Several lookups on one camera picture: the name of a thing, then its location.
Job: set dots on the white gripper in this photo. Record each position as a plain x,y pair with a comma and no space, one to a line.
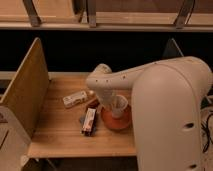
106,98

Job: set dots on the white ceramic cup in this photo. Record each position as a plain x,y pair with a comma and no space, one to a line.
119,104

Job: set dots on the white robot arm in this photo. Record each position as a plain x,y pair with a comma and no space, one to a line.
166,99

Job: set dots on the orange ceramic bowl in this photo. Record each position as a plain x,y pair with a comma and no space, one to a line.
117,123

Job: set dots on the left wooden divider panel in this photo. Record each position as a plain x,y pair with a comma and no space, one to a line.
23,98

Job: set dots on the right dark divider panel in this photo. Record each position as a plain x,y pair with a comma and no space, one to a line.
172,50

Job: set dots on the wooden shelf rail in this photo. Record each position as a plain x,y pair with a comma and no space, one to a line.
108,15

